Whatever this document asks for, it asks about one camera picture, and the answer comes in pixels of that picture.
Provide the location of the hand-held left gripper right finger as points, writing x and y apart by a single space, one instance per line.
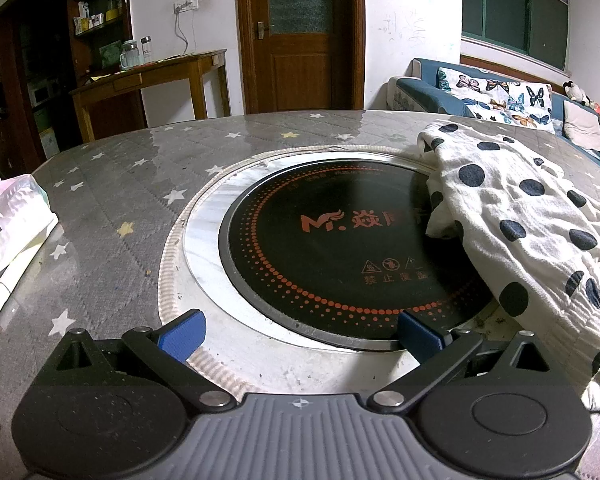
420 336

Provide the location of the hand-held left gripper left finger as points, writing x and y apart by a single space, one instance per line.
182 336

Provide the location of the white polka dot pants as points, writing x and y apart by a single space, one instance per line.
520 240

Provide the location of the black round induction cooktop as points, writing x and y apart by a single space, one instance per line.
330 260

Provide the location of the grey star tablecloth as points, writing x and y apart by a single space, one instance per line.
105 200

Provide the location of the white marker pen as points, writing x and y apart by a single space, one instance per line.
11 285

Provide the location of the white tissue pack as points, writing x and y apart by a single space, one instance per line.
15 220

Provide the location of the blue sofa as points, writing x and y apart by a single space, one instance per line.
420 92

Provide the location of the white butterfly print blanket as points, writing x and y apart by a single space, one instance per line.
500 97

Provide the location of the wooden desk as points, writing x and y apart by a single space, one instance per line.
145 72

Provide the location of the beige cushion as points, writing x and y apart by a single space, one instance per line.
584 125

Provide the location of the clear bottle black lid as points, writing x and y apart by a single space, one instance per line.
145 50

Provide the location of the black white plush toy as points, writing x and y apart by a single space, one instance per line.
576 92

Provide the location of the brown wooden door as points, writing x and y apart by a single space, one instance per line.
300 70

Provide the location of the dark wooden shelf cabinet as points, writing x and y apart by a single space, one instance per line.
55 60

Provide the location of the dark glass window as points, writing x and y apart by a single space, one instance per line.
510 5

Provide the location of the white wall socket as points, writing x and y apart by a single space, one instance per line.
186 5

